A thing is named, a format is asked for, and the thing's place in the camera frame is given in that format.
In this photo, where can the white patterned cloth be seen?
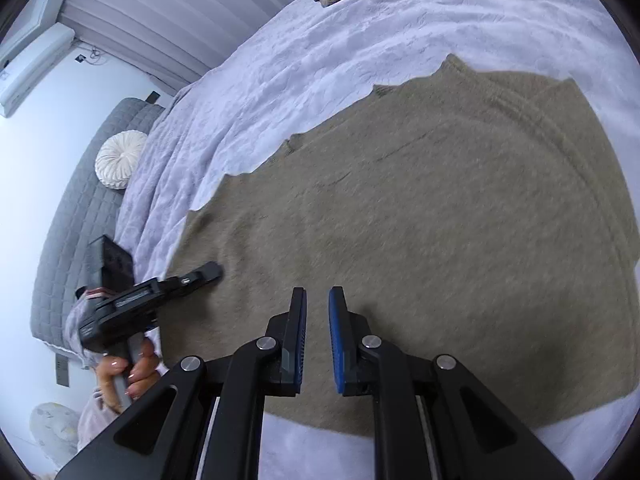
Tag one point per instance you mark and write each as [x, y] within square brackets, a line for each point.
[52, 435]

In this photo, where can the white wall air conditioner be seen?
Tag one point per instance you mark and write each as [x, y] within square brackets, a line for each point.
[30, 65]

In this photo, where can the lavender quilted bed blanket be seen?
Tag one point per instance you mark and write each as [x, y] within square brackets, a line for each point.
[280, 85]

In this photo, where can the person's left hand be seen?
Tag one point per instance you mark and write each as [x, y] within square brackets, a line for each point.
[140, 370]

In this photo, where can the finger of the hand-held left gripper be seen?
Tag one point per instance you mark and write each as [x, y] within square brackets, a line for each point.
[197, 275]

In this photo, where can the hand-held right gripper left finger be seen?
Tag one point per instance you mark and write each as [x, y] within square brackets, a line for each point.
[299, 340]

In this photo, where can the person's left forearm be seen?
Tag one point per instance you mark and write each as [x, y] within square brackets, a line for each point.
[97, 422]

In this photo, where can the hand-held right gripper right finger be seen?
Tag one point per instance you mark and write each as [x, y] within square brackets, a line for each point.
[337, 340]

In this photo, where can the grey quilted headboard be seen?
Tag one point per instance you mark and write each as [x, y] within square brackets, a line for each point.
[80, 220]

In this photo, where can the round white pleated pillow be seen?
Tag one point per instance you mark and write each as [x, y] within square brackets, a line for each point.
[120, 160]

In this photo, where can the grey pleated curtain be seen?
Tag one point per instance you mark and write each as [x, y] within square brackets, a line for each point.
[165, 15]

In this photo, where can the olive brown knit sweater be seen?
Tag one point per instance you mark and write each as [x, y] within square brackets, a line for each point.
[425, 240]

